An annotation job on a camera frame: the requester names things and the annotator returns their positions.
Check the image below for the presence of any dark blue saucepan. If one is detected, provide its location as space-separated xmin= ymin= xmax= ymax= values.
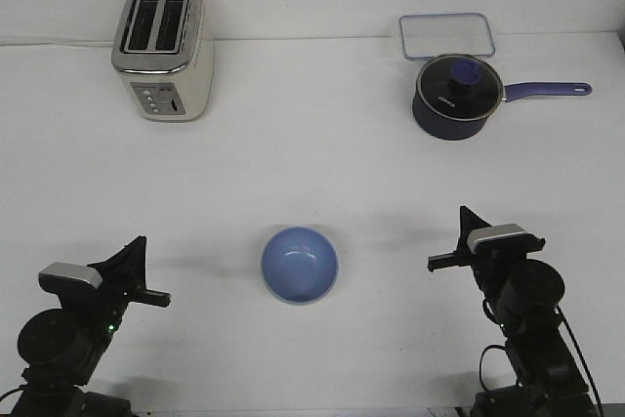
xmin=412 ymin=82 xmax=593 ymax=141

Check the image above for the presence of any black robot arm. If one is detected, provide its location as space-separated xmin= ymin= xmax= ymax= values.
xmin=11 ymin=235 xmax=171 ymax=416
xmin=428 ymin=206 xmax=604 ymax=416

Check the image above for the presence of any glass pot lid blue knob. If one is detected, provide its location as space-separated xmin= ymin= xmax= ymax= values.
xmin=416 ymin=54 xmax=504 ymax=99

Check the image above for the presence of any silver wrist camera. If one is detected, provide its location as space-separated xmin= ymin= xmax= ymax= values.
xmin=467 ymin=224 xmax=527 ymax=254
xmin=38 ymin=262 xmax=103 ymax=294

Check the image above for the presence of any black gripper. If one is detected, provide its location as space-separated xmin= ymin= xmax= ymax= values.
xmin=61 ymin=235 xmax=171 ymax=339
xmin=427 ymin=206 xmax=545 ymax=285

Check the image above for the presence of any blue bowl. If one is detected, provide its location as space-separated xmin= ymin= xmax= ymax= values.
xmin=260 ymin=227 xmax=339 ymax=305

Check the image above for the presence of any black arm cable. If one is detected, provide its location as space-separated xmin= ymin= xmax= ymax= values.
xmin=478 ymin=307 xmax=604 ymax=417

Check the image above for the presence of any silver two-slot toaster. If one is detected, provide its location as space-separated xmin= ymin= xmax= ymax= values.
xmin=111 ymin=0 xmax=215 ymax=122

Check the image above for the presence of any green bowl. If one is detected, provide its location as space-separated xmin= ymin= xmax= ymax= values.
xmin=272 ymin=292 xmax=329 ymax=308

